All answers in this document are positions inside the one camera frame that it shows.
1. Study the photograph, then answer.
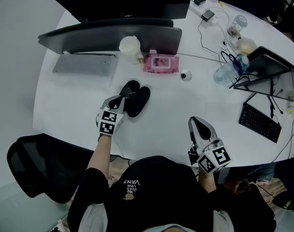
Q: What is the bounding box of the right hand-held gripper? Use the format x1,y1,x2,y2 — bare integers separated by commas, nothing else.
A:
188,116,232,175

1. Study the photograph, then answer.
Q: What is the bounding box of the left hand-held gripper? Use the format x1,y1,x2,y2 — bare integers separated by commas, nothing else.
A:
96,95,126,137

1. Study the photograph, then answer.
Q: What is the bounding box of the person's right forearm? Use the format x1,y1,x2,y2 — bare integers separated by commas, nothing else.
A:
197,170,219,193

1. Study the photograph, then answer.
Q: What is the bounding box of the person's left forearm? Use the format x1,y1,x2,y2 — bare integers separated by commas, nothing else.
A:
86,133,113,176

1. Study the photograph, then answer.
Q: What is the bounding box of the grey closed laptop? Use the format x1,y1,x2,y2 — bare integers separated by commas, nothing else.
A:
52,54,118,78

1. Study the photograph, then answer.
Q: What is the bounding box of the white lidded cup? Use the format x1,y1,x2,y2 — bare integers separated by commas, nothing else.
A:
118,35,142,64

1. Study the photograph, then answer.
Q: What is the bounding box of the black keyboard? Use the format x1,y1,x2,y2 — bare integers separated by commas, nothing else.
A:
238,102,282,144

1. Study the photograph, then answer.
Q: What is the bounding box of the pink wet wipes pack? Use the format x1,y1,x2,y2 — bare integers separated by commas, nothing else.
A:
143,49,180,73

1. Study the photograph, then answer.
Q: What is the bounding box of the grey desk divider panel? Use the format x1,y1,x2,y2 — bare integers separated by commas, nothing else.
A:
37,25,183,56

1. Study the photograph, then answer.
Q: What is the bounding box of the clear water bottle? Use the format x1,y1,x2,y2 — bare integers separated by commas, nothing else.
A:
213,54,250,86

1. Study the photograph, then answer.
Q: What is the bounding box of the person's black t-shirt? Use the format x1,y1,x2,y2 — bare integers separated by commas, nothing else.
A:
67,155,277,232

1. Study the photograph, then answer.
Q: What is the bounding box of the black office chair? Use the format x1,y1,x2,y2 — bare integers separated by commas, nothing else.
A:
6,133,97,204

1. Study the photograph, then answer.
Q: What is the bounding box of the clear plastic food container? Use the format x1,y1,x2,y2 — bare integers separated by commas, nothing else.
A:
237,38,257,55

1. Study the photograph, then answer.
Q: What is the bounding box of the light blue face mask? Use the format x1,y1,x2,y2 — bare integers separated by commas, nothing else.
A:
141,223,198,232

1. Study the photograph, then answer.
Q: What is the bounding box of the glass jar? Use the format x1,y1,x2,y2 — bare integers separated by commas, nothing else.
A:
226,14,248,38

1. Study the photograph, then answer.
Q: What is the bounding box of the white power strip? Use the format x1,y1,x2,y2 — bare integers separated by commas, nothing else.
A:
189,0,220,25

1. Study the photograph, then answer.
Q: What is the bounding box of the black cable with plug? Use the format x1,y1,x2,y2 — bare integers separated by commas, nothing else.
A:
272,115,294,164

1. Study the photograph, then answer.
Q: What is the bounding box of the thin black cable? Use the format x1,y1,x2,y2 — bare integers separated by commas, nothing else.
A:
197,18,228,64

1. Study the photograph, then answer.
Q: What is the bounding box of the white cable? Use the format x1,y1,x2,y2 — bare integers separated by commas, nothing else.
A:
214,7,234,48

